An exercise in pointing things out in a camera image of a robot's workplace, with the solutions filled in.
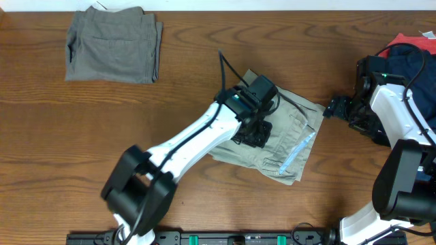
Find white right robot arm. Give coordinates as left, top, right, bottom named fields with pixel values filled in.
left=323, top=56, right=435, bottom=244

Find folded grey trousers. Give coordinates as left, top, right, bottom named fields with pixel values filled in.
left=65, top=7, right=164, bottom=84

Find red garment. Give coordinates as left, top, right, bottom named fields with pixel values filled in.
left=377, top=33, right=435, bottom=58

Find navy blue garment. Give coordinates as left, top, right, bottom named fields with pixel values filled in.
left=387, top=50, right=435, bottom=130

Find small coiled black cable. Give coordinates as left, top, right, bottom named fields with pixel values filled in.
left=291, top=222, right=324, bottom=245

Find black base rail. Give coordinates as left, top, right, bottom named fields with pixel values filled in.
left=65, top=230, right=325, bottom=245

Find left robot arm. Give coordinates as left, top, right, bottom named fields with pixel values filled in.
left=101, top=76, right=280, bottom=244

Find khaki beige shorts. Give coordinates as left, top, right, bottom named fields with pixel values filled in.
left=209, top=88, right=325, bottom=186

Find white garment label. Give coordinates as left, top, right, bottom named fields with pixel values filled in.
left=422, top=31, right=436, bottom=39

